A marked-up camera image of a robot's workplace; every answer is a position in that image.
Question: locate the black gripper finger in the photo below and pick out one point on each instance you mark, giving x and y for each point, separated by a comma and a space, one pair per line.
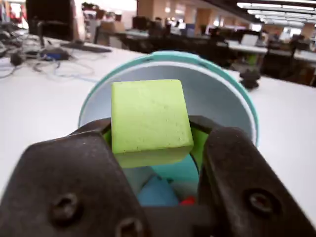
244, 177
69, 180

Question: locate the red cube block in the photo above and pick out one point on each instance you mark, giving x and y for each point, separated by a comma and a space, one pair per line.
188, 201

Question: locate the green cube block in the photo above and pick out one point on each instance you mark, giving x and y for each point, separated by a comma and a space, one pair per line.
148, 116

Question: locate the teal whale-shaped trash bin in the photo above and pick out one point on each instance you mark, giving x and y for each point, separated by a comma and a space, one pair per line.
209, 89

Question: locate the blue cube block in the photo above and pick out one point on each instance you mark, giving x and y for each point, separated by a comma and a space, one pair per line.
158, 193

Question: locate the black spiky object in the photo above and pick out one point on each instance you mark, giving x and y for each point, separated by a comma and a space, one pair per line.
250, 79

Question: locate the blue and black device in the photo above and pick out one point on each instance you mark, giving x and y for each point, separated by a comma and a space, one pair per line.
54, 54

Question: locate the black power adapter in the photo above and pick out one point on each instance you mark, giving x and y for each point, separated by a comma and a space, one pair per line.
16, 58

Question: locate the brown cardboard box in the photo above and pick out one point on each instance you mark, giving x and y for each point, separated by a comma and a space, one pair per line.
112, 26

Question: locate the black computer monitor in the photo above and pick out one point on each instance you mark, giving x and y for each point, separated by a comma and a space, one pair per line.
49, 17

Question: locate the ceiling light strip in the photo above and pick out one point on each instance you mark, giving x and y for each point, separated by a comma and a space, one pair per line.
271, 5

